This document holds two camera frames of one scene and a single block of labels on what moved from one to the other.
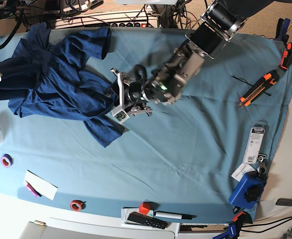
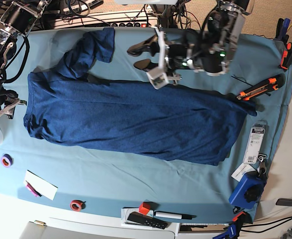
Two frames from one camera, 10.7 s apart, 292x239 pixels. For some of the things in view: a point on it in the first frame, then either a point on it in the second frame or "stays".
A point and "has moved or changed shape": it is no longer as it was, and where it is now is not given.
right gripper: [154, 90] → [180, 56]
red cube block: [144, 207] stays
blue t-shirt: [46, 77] has moved or changed shape
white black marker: [174, 215] stays
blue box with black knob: [248, 190] stays
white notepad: [45, 188] stays
